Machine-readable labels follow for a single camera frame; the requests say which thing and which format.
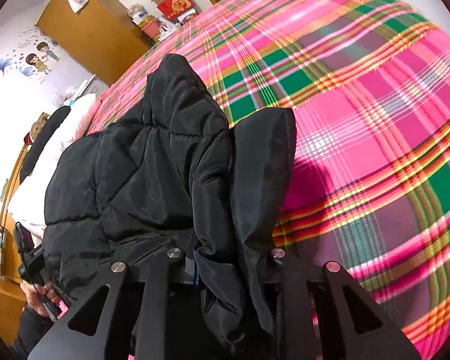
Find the black puffer jacket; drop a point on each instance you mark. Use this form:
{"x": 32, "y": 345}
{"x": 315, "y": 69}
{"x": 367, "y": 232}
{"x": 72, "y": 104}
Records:
{"x": 173, "y": 164}

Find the black left sleeve forearm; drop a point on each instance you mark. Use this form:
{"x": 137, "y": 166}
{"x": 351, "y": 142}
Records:
{"x": 32, "y": 328}

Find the person's left hand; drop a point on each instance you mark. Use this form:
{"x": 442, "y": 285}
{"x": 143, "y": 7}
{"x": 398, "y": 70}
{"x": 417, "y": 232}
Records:
{"x": 35, "y": 295}

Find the wooden headboard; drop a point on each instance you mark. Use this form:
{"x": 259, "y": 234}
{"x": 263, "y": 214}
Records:
{"x": 10, "y": 258}

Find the white pink pillow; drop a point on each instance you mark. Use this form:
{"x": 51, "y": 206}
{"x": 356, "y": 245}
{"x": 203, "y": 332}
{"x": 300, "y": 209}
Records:
{"x": 27, "y": 204}

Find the wooden wardrobe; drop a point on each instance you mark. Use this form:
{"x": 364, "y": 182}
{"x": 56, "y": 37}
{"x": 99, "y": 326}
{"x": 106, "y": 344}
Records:
{"x": 101, "y": 36}

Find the pink plastic basket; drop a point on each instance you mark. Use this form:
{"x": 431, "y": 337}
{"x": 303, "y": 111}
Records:
{"x": 151, "y": 28}

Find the red gift box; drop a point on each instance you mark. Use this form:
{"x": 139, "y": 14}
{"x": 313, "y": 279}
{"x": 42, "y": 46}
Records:
{"x": 173, "y": 9}

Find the pink plaid bed sheet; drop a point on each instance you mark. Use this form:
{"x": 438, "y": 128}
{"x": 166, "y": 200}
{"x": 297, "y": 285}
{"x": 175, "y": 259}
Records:
{"x": 369, "y": 84}

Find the cartoon wall sticker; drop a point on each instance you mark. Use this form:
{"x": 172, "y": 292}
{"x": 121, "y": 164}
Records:
{"x": 34, "y": 55}

